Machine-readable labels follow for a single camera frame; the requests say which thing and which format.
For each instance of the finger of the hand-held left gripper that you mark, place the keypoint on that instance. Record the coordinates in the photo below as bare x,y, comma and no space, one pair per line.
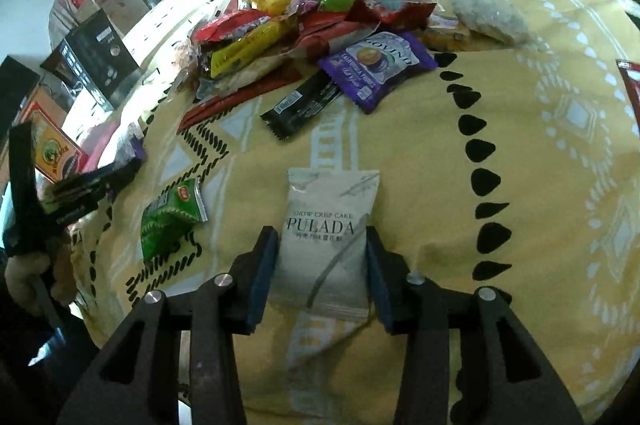
100,177
75,212

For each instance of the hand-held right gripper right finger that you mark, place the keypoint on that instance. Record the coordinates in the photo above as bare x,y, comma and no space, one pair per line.
377,280

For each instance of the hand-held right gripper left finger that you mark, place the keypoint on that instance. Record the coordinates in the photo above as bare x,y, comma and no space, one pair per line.
263,277

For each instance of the small purple snack packet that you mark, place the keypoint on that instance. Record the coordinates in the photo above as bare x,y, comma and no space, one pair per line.
131,147

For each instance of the white snack packet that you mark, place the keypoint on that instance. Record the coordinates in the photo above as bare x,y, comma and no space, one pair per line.
325,245

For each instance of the person's left hand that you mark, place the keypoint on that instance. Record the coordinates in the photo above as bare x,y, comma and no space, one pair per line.
30,272

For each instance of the red orange box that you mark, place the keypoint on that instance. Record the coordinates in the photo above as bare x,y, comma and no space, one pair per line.
52,145

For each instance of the green snack packet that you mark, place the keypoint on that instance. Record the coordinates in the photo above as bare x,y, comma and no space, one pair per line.
167,217

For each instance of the yellow patterned bedspread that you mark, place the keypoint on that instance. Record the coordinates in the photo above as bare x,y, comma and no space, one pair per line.
500,180

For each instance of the large cardboard box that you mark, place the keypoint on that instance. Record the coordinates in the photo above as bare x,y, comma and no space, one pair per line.
117,0

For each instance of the black snack bar packet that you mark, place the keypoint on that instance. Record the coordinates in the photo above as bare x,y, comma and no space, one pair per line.
300,102

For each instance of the pile of mixed snack packets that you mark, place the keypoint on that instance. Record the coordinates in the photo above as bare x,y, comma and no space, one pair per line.
260,35

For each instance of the large purple snack packet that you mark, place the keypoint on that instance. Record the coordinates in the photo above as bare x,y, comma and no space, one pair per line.
377,65

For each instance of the translucent grey snack packet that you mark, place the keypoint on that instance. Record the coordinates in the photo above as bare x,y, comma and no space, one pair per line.
487,12

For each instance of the dark red snack packet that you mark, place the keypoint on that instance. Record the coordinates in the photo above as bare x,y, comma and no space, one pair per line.
631,80

